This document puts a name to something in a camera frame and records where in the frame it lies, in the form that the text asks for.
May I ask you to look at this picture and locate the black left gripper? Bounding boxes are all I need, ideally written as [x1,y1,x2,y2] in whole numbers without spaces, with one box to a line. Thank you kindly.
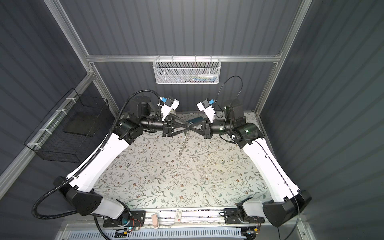
[139,112,189,138]

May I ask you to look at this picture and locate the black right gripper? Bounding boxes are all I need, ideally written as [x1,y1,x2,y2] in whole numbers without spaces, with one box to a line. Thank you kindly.
[189,116,232,140]

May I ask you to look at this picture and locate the silver metal carabiner key holder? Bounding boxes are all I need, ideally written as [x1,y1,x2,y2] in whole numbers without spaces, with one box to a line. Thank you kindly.
[179,131,191,156]

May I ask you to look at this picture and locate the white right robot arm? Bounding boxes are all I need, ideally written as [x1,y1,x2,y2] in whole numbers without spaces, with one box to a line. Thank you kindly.
[197,99,312,228]

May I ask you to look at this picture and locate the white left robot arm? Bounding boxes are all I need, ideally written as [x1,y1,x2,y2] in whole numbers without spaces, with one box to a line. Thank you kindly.
[55,93,196,225]

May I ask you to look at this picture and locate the teal stapler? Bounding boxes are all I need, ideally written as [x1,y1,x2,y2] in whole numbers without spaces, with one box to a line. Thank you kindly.
[188,117,204,125]

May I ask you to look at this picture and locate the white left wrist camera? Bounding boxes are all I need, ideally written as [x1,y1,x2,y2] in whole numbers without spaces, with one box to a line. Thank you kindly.
[160,97,180,122]

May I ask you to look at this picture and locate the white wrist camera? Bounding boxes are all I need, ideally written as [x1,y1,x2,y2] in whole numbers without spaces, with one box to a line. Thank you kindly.
[197,99,216,123]
[160,97,180,122]

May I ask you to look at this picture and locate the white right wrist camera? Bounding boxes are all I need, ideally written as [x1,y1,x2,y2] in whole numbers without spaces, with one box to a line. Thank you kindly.
[197,99,216,123]

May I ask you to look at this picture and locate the white wire mesh basket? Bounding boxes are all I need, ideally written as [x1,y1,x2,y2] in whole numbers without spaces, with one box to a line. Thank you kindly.
[153,60,222,85]

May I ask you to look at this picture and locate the black right camera cable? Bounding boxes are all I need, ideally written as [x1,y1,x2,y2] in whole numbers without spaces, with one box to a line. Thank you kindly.
[215,75,244,119]

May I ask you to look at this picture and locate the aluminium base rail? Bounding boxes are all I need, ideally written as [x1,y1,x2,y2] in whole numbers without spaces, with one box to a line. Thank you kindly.
[61,206,262,232]

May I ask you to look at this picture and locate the black wire wall basket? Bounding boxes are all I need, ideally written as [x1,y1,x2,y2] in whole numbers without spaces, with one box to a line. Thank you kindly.
[24,89,113,164]

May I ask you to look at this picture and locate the black corrugated cable conduit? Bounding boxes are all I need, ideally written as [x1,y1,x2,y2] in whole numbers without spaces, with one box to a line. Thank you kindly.
[31,89,161,240]

